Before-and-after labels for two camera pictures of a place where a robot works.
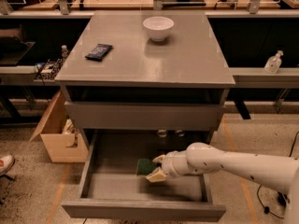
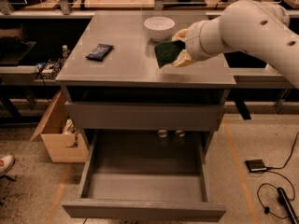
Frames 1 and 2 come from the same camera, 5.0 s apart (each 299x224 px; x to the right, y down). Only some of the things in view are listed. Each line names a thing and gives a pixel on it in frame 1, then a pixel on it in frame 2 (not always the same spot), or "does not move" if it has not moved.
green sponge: (145, 166) -> (166, 52)
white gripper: (173, 165) -> (193, 44)
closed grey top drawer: (142, 116) does not move
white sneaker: (6, 163) does not move
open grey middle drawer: (111, 185) does not move
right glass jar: (179, 133) does not move
